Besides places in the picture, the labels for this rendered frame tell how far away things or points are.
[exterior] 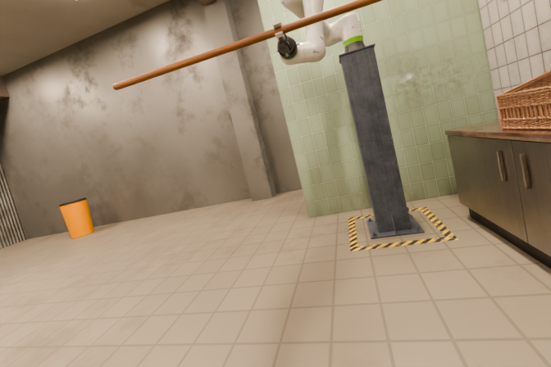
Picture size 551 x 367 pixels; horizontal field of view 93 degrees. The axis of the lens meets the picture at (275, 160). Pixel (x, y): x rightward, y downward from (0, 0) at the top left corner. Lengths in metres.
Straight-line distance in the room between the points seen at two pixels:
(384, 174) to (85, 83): 5.00
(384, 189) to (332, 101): 0.91
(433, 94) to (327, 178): 1.07
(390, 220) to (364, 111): 0.73
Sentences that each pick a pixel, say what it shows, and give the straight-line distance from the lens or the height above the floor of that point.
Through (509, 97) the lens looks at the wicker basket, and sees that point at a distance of 1.46.
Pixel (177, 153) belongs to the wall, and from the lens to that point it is 4.45.
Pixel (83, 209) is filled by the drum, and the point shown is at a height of 0.42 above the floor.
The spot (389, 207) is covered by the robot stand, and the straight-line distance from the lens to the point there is 1.88.
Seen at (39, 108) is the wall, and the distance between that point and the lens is 6.48.
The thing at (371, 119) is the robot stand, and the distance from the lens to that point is 1.78.
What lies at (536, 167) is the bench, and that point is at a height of 0.45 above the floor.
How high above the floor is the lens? 0.77
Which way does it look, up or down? 4 degrees down
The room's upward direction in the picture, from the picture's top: 14 degrees counter-clockwise
